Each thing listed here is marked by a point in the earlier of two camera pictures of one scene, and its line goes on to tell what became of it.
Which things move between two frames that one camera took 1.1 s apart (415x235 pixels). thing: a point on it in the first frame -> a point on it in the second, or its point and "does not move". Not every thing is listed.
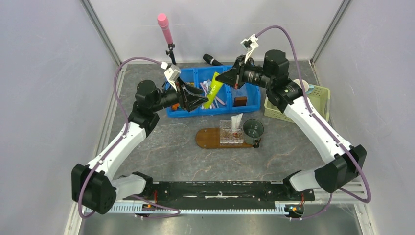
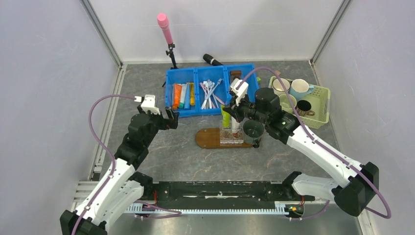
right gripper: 234,76 -> 235,110
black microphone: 211,60 does not move
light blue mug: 309,88 does not move
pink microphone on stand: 164,22 does not move
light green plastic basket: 320,97 does not move
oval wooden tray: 210,138 does not move
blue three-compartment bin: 223,98 does not move
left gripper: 188,103 -> 166,124
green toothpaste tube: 216,87 -> 225,118
